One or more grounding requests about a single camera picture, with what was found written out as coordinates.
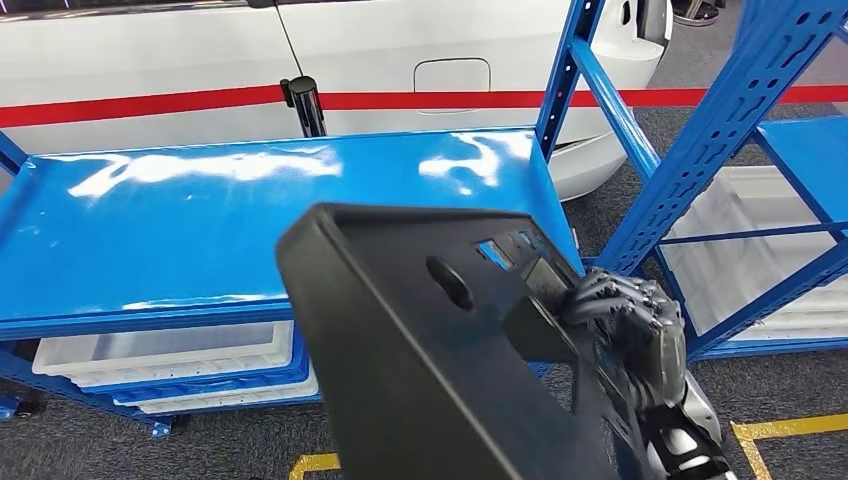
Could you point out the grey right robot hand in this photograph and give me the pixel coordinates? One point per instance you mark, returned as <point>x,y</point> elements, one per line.
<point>656,344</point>

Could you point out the black stanchion post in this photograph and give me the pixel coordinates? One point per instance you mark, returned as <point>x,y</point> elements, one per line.
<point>306,106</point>

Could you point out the white car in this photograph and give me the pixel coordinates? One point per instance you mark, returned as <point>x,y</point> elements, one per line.
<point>166,53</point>

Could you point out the blue metal shelf rack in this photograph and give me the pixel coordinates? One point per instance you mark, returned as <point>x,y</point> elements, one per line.
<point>8,407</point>
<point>199,232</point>
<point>795,152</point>

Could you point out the black plastic panel part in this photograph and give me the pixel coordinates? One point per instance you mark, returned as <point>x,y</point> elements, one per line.
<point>397,364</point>

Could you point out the yellow floor tape square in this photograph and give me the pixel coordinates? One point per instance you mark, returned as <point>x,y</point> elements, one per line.
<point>752,440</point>
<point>314,464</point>

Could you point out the chrome stool base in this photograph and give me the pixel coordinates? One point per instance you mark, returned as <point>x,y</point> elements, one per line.
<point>696,12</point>

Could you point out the white plastic crate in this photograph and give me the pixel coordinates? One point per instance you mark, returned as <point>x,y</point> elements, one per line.
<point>729,265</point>
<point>795,332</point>
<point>815,314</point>
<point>232,399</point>
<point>166,351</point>

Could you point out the red barrier belt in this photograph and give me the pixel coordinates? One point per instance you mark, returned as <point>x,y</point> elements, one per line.
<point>166,104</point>

